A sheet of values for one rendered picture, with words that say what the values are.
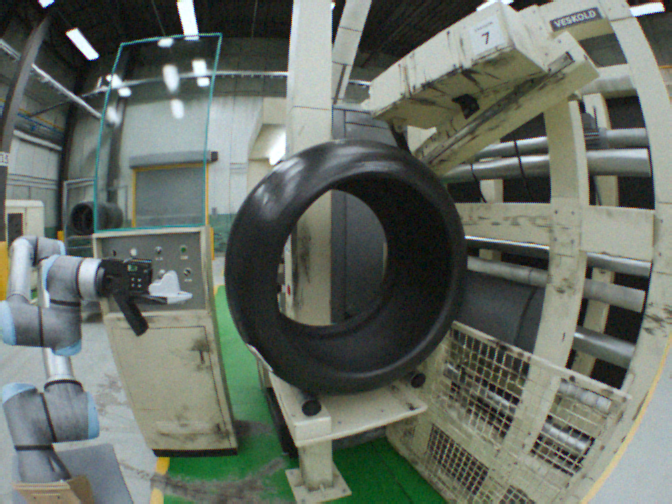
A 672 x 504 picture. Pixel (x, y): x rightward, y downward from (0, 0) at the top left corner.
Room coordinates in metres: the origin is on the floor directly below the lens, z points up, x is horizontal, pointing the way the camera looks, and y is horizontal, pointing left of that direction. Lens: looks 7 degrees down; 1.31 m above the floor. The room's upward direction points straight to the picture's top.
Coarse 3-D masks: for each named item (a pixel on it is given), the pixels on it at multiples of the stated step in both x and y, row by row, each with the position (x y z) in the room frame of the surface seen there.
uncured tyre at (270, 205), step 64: (256, 192) 0.51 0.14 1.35; (320, 192) 0.50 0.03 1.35; (384, 192) 0.85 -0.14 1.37; (448, 192) 0.65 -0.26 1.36; (256, 256) 0.47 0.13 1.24; (448, 256) 0.64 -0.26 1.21; (256, 320) 0.47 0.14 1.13; (384, 320) 0.85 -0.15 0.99; (448, 320) 0.62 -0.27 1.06; (320, 384) 0.51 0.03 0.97; (384, 384) 0.56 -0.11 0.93
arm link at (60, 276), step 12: (48, 264) 0.37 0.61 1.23; (60, 264) 0.39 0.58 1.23; (72, 264) 0.40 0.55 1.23; (48, 276) 0.36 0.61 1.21; (60, 276) 0.38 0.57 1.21; (72, 276) 0.39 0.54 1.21; (48, 288) 0.36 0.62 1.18; (60, 288) 0.37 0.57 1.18; (72, 288) 0.39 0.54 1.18; (60, 300) 0.37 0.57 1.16; (72, 300) 0.39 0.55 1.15
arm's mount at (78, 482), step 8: (16, 480) 0.03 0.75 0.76; (64, 480) 0.17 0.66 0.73; (72, 480) 0.19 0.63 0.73; (80, 480) 0.23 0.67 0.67; (88, 480) 0.27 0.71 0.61; (16, 488) 0.01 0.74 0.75; (24, 488) 0.04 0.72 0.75; (32, 488) 0.06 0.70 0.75; (40, 488) 0.08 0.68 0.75; (48, 488) 0.10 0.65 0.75; (56, 488) 0.12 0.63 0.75; (64, 488) 0.14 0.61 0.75; (72, 488) 0.17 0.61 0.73; (80, 488) 0.20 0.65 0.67; (88, 488) 0.24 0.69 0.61; (24, 496) 0.02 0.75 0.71; (32, 496) 0.04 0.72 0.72; (40, 496) 0.07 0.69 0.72; (48, 496) 0.09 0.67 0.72; (56, 496) 0.11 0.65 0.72; (64, 496) 0.13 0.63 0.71; (72, 496) 0.15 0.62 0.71; (80, 496) 0.17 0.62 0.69; (88, 496) 0.21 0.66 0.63
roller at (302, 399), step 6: (294, 390) 0.58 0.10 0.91; (300, 390) 0.56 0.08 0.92; (300, 396) 0.54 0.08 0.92; (306, 396) 0.53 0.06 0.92; (312, 396) 0.54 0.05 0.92; (300, 402) 0.53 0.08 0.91; (306, 402) 0.52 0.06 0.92; (312, 402) 0.52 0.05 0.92; (318, 402) 0.52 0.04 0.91; (306, 408) 0.51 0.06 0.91; (312, 408) 0.51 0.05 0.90; (318, 408) 0.52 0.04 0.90; (306, 414) 0.51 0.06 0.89; (312, 414) 0.51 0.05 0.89
